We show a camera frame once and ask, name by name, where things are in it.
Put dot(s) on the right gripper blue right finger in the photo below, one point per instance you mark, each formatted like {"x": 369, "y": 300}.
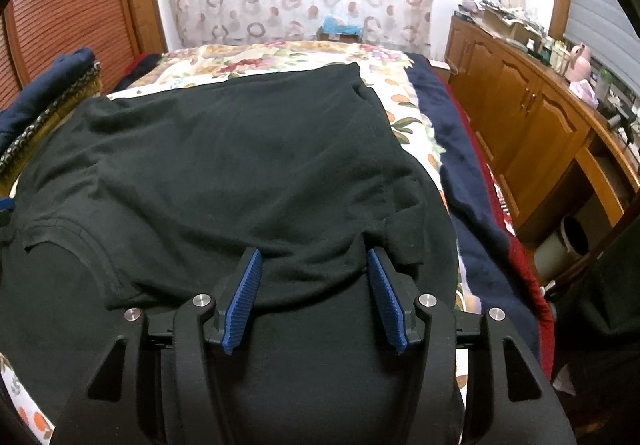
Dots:
{"x": 394, "y": 294}

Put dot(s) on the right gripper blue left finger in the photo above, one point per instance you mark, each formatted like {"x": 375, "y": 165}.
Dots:
{"x": 235, "y": 296}

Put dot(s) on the black printed t-shirt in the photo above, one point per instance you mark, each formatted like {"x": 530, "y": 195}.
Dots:
{"x": 240, "y": 224}

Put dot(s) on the navy blue blanket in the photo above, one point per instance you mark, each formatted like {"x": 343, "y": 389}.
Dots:
{"x": 489, "y": 278}

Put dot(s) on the red blanket edge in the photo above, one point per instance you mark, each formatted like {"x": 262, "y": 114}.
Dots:
{"x": 518, "y": 257}

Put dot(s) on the white bucket under cabinet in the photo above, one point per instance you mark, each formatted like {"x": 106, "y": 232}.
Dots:
{"x": 561, "y": 249}

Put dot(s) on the orange print white sheet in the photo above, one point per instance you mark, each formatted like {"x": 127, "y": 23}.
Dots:
{"x": 410, "y": 124}

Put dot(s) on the wooden sideboard cabinet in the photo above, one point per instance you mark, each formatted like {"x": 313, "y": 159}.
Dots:
{"x": 551, "y": 154}

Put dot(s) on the floral bedspread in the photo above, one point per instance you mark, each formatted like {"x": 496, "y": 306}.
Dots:
{"x": 380, "y": 68}

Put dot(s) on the olive patterned folded garment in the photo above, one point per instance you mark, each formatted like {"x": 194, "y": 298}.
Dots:
{"x": 15, "y": 157}

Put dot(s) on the navy blue folded garment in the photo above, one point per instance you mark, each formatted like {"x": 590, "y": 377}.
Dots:
{"x": 41, "y": 93}

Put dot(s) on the pink kettle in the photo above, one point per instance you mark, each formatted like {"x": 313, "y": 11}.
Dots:
{"x": 579, "y": 67}

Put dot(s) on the clutter pile on cabinet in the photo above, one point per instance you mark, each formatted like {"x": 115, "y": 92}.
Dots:
{"x": 512, "y": 25}

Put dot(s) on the wooden louvered wardrobe door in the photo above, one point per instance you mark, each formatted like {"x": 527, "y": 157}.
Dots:
{"x": 75, "y": 9}

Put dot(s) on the grey window blind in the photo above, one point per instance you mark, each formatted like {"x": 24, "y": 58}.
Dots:
{"x": 603, "y": 26}

